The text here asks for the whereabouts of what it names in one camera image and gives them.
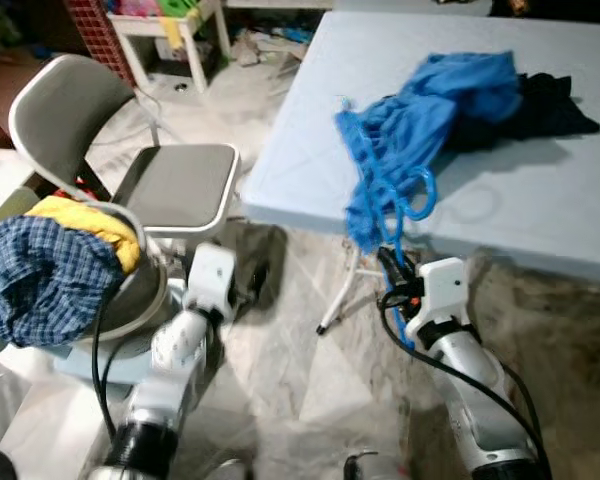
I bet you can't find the blue plaid shirt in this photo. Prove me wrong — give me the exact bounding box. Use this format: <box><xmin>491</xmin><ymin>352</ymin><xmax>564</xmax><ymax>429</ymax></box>
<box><xmin>0</xmin><ymin>215</ymin><xmax>127</xmax><ymax>349</ymax></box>

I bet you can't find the red lattice panel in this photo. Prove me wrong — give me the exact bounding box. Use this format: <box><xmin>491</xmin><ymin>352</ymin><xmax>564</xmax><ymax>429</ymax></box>
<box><xmin>65</xmin><ymin>0</ymin><xmax>137</xmax><ymax>87</ymax></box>

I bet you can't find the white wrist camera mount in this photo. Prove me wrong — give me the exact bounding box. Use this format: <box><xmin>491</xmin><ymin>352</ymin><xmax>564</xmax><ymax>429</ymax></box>
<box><xmin>185</xmin><ymin>242</ymin><xmax>239</xmax><ymax>321</ymax></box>
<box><xmin>405</xmin><ymin>257</ymin><xmax>472</xmax><ymax>347</ymax></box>

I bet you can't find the small white table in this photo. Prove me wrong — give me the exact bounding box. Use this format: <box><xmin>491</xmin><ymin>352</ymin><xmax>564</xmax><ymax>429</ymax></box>
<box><xmin>108</xmin><ymin>0</ymin><xmax>232</xmax><ymax>94</ymax></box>

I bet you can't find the light blue shirt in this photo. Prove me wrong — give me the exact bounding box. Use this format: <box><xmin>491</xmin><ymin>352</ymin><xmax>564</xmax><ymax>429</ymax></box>
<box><xmin>335</xmin><ymin>50</ymin><xmax>527</xmax><ymax>256</ymax></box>

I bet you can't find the robot right leg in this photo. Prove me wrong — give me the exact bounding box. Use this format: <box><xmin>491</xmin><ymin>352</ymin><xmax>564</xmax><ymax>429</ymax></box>
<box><xmin>342</xmin><ymin>450</ymin><xmax>413</xmax><ymax>480</ymax></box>

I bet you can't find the robot left leg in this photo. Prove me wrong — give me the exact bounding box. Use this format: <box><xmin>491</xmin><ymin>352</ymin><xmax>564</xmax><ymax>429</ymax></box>
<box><xmin>205</xmin><ymin>458</ymin><xmax>253</xmax><ymax>480</ymax></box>

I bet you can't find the white folding table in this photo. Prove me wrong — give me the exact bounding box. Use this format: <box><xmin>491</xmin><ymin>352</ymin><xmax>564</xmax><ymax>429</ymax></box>
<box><xmin>240</xmin><ymin>10</ymin><xmax>600</xmax><ymax>337</ymax></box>

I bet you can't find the olive green cloth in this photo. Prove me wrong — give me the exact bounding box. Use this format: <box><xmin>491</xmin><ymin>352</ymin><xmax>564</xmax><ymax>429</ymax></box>
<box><xmin>0</xmin><ymin>186</ymin><xmax>41</xmax><ymax>246</ymax></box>

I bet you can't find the yellow cloth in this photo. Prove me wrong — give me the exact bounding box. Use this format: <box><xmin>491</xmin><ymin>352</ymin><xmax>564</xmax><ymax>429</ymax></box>
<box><xmin>25</xmin><ymin>195</ymin><xmax>144</xmax><ymax>274</ymax></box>

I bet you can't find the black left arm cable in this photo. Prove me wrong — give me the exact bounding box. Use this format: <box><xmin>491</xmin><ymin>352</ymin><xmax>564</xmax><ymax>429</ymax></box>
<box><xmin>88</xmin><ymin>300</ymin><xmax>123</xmax><ymax>441</ymax></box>

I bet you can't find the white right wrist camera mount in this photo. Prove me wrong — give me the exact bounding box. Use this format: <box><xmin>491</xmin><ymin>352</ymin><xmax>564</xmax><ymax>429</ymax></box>
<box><xmin>405</xmin><ymin>257</ymin><xmax>472</xmax><ymax>347</ymax></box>

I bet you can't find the robot leg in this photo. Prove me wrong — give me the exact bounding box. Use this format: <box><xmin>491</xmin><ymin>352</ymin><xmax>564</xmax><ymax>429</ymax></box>
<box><xmin>205</xmin><ymin>458</ymin><xmax>253</xmax><ymax>480</ymax></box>
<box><xmin>342</xmin><ymin>450</ymin><xmax>413</xmax><ymax>480</ymax></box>

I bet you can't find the dark navy garment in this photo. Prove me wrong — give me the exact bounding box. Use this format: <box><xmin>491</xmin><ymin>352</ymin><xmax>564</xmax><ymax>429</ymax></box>
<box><xmin>445</xmin><ymin>72</ymin><xmax>600</xmax><ymax>154</ymax></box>

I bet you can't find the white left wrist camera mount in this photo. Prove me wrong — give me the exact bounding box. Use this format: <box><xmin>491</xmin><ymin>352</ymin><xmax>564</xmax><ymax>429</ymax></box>
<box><xmin>185</xmin><ymin>242</ymin><xmax>239</xmax><ymax>321</ymax></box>

